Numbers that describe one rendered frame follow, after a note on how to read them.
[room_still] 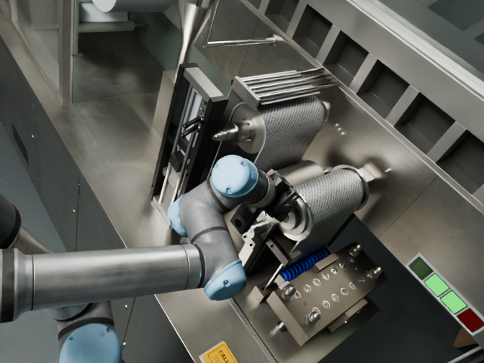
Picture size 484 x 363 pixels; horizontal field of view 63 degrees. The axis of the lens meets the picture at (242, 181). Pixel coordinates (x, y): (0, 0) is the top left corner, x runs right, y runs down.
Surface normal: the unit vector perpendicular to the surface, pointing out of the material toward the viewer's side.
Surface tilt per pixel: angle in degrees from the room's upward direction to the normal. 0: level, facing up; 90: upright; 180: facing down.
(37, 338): 0
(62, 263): 9
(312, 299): 0
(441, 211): 90
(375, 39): 90
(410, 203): 90
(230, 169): 50
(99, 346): 7
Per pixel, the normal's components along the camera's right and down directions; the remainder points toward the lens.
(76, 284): 0.53, 0.02
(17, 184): 0.31, -0.66
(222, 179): -0.39, -0.22
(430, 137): -0.76, 0.26
